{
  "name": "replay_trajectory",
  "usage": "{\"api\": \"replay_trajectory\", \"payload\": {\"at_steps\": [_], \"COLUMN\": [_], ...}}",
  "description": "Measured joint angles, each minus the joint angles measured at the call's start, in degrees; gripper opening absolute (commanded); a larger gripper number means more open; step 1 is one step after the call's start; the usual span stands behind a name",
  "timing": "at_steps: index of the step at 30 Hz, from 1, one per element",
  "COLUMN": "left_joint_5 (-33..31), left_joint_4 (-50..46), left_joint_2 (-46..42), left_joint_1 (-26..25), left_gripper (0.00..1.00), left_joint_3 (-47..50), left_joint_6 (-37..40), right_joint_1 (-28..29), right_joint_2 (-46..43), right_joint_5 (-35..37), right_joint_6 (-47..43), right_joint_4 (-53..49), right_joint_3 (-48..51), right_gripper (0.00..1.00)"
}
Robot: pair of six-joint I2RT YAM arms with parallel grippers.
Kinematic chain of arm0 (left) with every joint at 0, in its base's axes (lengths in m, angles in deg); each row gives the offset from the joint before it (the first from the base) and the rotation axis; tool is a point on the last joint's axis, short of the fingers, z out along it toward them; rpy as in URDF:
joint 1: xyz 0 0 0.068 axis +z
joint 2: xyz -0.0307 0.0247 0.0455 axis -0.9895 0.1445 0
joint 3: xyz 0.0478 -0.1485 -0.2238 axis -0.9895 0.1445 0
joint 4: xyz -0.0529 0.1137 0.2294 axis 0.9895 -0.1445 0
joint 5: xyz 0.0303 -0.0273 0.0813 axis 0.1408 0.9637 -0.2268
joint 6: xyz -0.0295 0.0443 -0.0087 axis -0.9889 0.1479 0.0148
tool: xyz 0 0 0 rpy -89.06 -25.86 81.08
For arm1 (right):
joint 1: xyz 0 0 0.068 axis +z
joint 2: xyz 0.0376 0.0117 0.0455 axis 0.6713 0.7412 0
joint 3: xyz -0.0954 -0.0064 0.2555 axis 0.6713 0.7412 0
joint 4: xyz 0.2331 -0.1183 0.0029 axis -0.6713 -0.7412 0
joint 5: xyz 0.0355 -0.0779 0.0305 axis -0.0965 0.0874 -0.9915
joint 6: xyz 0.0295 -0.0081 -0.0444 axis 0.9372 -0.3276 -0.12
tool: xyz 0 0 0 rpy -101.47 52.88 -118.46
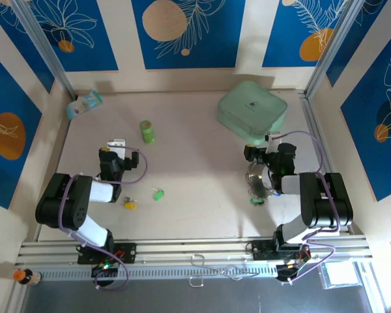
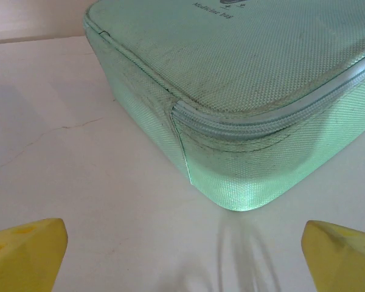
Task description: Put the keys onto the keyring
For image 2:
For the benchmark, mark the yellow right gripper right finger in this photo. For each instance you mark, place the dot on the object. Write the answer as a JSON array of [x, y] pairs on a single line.
[[346, 261]]

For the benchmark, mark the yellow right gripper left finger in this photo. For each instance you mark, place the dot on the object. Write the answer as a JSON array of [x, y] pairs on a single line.
[[24, 258]]

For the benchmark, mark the mint green medicine bag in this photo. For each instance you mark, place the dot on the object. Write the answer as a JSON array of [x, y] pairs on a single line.
[[231, 91]]

